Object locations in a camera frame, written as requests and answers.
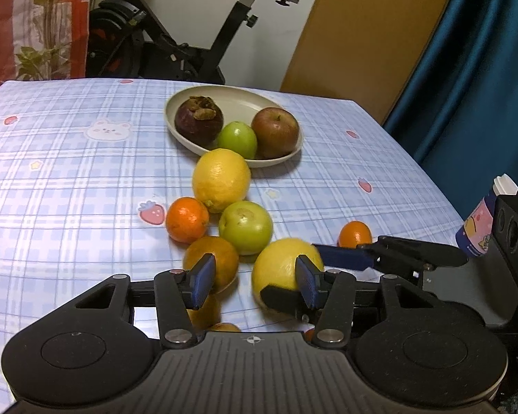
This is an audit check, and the dark purple mangosteen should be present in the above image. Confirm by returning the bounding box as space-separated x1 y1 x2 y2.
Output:
174 96 224 147

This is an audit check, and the wooden board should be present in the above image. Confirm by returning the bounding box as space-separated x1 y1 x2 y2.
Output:
280 0 464 122

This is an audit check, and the beige round plate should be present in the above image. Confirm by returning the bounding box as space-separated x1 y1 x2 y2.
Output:
164 86 304 169

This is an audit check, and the red apple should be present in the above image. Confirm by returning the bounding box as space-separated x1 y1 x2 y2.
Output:
251 107 300 159

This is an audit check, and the green guava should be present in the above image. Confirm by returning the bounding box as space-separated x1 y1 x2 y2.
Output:
218 201 274 256
217 121 258 160

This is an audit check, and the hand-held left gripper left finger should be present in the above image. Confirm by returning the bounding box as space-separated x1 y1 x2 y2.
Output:
75 254 217 349

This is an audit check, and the large dull orange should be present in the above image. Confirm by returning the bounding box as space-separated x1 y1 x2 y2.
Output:
183 236 240 296

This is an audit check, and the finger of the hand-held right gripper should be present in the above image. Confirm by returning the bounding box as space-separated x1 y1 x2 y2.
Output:
260 285 308 323
313 236 468 279

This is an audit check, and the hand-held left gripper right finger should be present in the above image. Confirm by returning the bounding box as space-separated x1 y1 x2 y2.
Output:
296 254 437 348

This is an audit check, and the colourful drink bottle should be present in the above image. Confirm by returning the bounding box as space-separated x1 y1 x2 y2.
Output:
455 174 518 259

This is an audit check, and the yellow lemon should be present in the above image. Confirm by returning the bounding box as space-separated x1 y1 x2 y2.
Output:
192 148 252 214
251 237 325 311

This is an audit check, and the black exercise bike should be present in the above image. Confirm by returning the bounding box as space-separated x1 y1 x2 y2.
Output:
85 0 307 86

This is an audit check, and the dark blue curtain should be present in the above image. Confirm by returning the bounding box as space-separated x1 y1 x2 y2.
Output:
382 0 518 220

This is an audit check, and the printed backdrop cloth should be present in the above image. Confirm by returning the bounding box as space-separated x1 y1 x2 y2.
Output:
0 0 96 101

